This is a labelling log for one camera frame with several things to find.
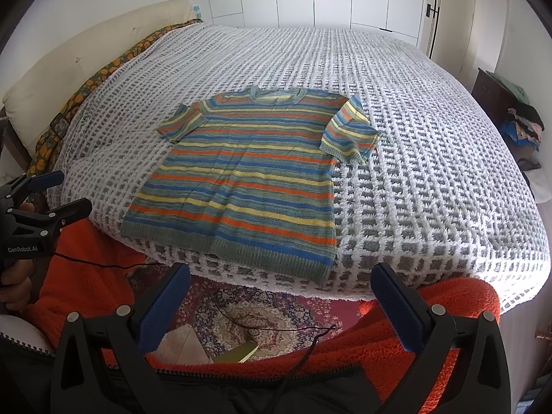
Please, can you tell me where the person's left hand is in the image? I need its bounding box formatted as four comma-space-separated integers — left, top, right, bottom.
0, 260, 35, 312

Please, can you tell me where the cream padded headboard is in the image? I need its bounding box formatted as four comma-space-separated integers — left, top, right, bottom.
3, 0, 194, 154

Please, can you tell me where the beige paper sheet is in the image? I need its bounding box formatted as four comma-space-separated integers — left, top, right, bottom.
152, 324, 213, 365

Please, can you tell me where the patterned red floor rug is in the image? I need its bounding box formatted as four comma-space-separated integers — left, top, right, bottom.
167, 276, 361, 361

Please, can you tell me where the striped knitted short-sleeve sweater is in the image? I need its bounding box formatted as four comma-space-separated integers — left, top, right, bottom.
121, 87, 380, 284

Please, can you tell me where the orange fleece clothing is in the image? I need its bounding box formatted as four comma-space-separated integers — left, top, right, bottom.
22, 220, 499, 413

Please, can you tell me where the yellow-green book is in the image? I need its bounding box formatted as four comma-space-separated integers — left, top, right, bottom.
213, 340, 258, 364

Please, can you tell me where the orange floral bed sheet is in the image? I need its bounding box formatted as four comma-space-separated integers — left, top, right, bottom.
27, 18, 202, 175

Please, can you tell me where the dark wooden nightstand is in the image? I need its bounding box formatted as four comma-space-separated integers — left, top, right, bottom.
472, 68, 518, 128

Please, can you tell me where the white grey checked fleece blanket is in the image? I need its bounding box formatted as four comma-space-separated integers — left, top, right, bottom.
48, 23, 551, 311

